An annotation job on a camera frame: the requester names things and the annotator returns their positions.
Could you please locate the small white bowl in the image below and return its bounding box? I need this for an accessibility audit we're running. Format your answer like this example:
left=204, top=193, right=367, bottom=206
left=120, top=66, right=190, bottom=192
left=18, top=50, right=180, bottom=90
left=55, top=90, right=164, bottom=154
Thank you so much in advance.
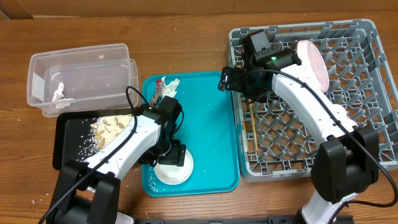
left=154, top=151, right=194, bottom=185

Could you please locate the red snack wrapper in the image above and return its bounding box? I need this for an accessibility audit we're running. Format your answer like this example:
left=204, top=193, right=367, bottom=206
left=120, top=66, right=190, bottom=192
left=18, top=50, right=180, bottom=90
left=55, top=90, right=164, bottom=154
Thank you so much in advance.
left=150, top=80, right=164, bottom=108

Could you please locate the large white plate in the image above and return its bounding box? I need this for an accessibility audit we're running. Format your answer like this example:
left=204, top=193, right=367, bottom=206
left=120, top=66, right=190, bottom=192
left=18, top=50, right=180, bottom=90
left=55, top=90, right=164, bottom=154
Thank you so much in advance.
left=297, top=40, right=329, bottom=93

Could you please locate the white paper cup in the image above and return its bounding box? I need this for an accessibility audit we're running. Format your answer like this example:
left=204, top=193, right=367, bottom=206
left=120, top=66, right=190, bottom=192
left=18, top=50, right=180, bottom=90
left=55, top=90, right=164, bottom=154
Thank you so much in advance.
left=332, top=104, right=347, bottom=119

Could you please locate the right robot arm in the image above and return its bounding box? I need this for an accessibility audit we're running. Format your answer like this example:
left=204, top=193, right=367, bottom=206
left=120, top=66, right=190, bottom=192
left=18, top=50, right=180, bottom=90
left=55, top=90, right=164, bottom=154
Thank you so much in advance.
left=218, top=30, right=387, bottom=223

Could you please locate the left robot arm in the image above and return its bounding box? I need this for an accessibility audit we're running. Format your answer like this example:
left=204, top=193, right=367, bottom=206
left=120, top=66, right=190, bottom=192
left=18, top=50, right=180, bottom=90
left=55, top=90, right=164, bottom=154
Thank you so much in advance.
left=39, top=96, right=186, bottom=223

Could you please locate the grey dishwasher rack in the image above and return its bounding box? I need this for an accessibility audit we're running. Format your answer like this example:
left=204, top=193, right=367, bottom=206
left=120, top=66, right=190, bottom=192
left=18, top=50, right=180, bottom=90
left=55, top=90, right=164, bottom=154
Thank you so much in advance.
left=232, top=19, right=397, bottom=182

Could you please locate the wooden chopstick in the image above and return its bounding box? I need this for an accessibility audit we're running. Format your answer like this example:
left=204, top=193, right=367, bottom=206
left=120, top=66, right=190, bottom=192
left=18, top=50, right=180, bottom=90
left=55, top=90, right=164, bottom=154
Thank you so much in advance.
left=249, top=104, right=258, bottom=152

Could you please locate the teal plastic tray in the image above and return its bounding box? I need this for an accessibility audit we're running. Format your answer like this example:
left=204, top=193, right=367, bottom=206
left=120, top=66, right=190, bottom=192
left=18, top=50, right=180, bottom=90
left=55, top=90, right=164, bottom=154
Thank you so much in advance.
left=142, top=72, right=240, bottom=197

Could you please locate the crumpled white napkin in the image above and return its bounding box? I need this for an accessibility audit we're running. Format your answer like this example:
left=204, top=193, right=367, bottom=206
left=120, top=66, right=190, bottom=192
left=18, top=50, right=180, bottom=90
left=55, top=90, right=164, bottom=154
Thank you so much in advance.
left=160, top=77, right=180, bottom=98

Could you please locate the rice and peanuts pile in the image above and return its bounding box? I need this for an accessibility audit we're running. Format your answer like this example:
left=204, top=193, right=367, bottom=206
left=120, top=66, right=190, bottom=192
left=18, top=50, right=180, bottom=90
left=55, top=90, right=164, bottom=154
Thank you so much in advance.
left=78, top=114, right=132, bottom=160

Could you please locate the black tray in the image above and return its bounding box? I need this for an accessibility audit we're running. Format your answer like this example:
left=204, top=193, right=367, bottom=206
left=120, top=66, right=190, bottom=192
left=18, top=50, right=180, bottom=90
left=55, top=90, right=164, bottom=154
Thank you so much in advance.
left=52, top=109, right=131, bottom=170

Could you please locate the clear plastic bin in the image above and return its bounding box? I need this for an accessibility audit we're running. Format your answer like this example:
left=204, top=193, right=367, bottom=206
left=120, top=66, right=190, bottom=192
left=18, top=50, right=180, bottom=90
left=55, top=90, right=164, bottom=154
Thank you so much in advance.
left=26, top=44, right=139, bottom=118

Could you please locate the crumpled tissue in bin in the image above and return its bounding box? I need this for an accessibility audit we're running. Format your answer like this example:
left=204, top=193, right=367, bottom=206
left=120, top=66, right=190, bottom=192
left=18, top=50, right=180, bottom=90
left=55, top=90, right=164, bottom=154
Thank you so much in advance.
left=52, top=82, right=74, bottom=110

